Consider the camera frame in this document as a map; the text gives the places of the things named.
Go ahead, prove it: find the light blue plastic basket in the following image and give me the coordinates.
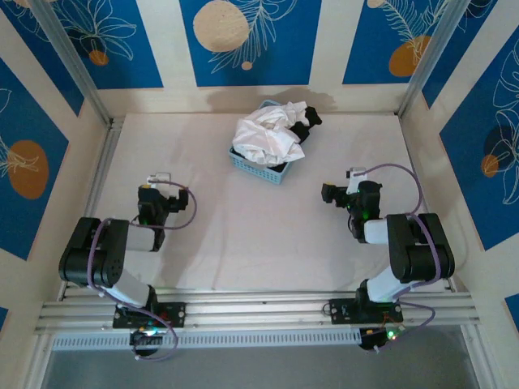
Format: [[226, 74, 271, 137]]
[[228, 100, 311, 186]]

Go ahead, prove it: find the white t-shirt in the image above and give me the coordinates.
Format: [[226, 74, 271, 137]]
[[231, 100, 308, 166]]

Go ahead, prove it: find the black garment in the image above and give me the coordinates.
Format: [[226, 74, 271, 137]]
[[237, 105, 324, 169]]

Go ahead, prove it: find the pale pink table cover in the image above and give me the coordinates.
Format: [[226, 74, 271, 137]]
[[71, 113, 459, 293]]

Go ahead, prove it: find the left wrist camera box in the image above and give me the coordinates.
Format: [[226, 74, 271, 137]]
[[145, 172, 172, 187]]

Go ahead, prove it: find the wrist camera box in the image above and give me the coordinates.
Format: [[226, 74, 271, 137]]
[[145, 172, 172, 187], [345, 166, 368, 194]]

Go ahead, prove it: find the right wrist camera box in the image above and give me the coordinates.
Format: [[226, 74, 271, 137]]
[[345, 166, 368, 194]]

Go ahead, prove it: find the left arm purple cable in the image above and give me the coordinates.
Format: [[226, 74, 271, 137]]
[[87, 182, 199, 362]]

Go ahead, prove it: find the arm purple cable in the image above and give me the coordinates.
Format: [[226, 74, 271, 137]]
[[87, 182, 199, 362], [358, 163, 445, 353]]

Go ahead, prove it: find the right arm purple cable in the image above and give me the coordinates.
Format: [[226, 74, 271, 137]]
[[358, 163, 445, 353]]

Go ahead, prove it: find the aluminium side rail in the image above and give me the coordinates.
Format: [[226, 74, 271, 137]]
[[395, 115, 471, 295], [58, 116, 125, 301]]

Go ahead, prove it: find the blue floral wall panel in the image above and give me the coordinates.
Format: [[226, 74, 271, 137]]
[[0, 56, 71, 262], [341, 0, 451, 86], [439, 28, 519, 253], [179, 0, 324, 88], [50, 0, 165, 91]]

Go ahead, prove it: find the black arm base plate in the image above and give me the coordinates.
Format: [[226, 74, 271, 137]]
[[328, 298, 405, 325], [112, 301, 187, 328]]

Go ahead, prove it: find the aluminium rail frame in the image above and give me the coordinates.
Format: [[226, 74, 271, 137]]
[[34, 289, 483, 336]]

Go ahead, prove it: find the aluminium corner post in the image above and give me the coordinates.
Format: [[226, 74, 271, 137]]
[[28, 0, 114, 126], [399, 0, 467, 118]]

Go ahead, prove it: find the white slotted cable duct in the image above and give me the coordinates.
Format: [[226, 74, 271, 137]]
[[51, 328, 362, 352]]

